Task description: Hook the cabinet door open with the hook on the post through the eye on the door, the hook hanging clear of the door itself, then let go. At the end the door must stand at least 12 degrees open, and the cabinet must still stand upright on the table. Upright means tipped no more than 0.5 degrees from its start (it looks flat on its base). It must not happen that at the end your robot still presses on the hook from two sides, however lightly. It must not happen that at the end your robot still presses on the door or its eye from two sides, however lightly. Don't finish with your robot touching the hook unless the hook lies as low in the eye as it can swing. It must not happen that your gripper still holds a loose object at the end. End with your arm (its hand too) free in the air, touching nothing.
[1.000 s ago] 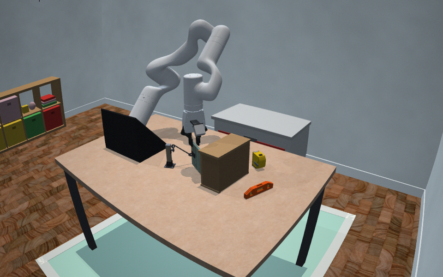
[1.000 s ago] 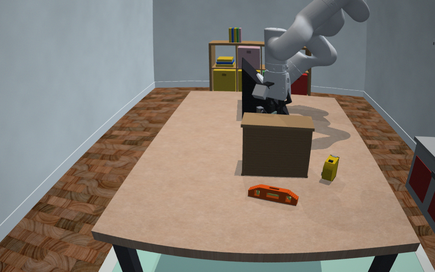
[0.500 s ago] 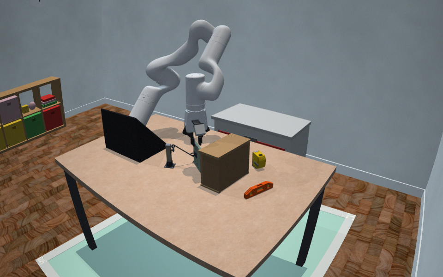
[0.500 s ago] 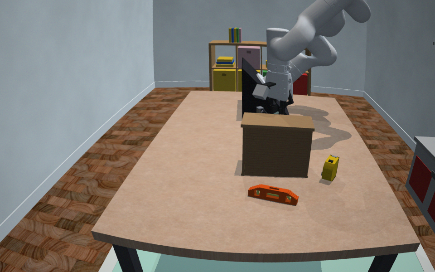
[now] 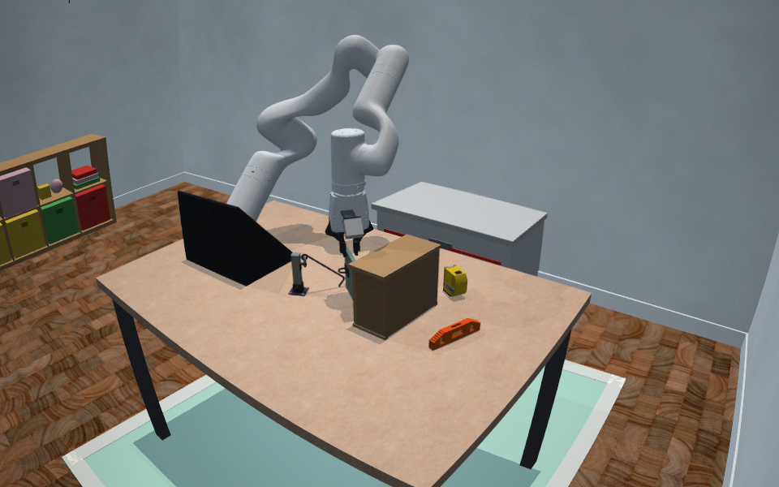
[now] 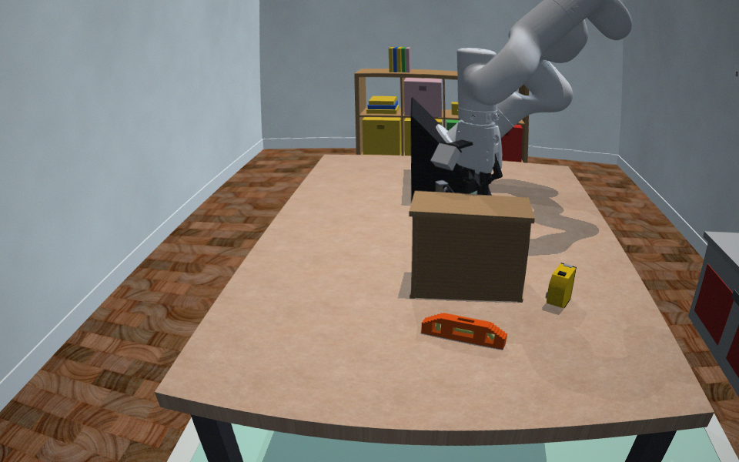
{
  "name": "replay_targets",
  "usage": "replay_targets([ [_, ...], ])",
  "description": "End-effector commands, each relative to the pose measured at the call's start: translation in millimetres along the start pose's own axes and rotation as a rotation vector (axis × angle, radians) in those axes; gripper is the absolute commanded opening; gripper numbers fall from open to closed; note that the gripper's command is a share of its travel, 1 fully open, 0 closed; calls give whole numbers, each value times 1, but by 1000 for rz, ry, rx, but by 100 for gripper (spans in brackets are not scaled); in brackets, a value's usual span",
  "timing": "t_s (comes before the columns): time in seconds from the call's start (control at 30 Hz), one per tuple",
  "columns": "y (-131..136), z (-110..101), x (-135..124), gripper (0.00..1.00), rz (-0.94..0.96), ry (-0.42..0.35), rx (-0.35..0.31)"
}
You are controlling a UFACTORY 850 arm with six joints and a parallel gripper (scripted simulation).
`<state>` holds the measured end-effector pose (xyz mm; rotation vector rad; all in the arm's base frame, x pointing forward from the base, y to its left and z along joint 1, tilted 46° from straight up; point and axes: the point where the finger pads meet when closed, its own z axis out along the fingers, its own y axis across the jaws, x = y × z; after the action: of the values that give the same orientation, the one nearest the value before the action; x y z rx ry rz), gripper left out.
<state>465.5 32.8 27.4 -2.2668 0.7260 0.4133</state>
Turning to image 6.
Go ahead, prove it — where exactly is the dark brown cabinet with tan top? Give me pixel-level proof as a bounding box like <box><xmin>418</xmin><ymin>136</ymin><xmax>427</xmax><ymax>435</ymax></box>
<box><xmin>409</xmin><ymin>191</ymin><xmax>535</xmax><ymax>303</ymax></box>

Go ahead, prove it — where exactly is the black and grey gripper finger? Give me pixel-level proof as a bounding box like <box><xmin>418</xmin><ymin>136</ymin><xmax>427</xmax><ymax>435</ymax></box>
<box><xmin>477</xmin><ymin>155</ymin><xmax>503</xmax><ymax>195</ymax></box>
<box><xmin>455</xmin><ymin>163</ymin><xmax>477</xmax><ymax>194</ymax></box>

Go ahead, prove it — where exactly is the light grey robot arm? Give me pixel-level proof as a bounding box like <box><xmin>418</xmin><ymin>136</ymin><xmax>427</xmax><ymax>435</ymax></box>
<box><xmin>430</xmin><ymin>0</ymin><xmax>632</xmax><ymax>171</ymax></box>

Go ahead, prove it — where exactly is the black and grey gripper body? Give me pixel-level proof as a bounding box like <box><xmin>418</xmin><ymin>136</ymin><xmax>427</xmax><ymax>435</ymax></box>
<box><xmin>455</xmin><ymin>120</ymin><xmax>502</xmax><ymax>173</ymax></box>

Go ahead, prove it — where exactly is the orange spirit level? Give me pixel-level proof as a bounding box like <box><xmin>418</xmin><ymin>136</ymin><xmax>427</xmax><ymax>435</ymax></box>
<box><xmin>421</xmin><ymin>313</ymin><xmax>507</xmax><ymax>350</ymax></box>

